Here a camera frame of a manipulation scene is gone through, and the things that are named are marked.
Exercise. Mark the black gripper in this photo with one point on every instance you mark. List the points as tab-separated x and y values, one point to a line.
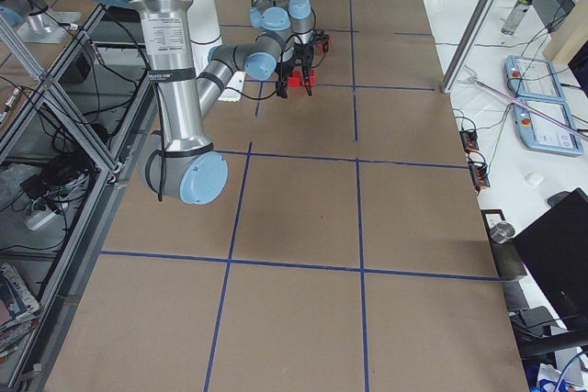
322	39
299	62

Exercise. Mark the red block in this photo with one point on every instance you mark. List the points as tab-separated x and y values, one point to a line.
312	76
296	79

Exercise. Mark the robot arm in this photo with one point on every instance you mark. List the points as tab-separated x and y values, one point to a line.
182	162
297	15

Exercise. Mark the plastic bottle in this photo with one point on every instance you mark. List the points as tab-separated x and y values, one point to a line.
516	16

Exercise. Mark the upper teach pendant tablet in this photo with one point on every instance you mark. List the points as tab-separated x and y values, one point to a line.
532	78

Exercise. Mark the teach pendant tablet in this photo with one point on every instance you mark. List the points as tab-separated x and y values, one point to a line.
539	135
532	78

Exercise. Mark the lower teach pendant tablet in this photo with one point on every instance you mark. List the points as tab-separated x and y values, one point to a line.
539	135

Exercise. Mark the metal cup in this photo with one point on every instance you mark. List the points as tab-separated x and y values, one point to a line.
502	232

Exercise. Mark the white power strip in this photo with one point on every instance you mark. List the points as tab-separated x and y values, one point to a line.
39	218

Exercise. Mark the black laptop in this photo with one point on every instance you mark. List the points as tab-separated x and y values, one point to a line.
554	251

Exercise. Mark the stack of books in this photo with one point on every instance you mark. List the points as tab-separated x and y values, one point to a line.
19	310

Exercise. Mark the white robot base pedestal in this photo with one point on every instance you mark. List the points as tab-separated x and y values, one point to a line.
205	34

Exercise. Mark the aluminium frame post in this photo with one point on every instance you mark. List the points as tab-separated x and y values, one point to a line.
466	44

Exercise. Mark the aluminium table frame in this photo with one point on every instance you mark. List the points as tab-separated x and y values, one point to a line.
82	107

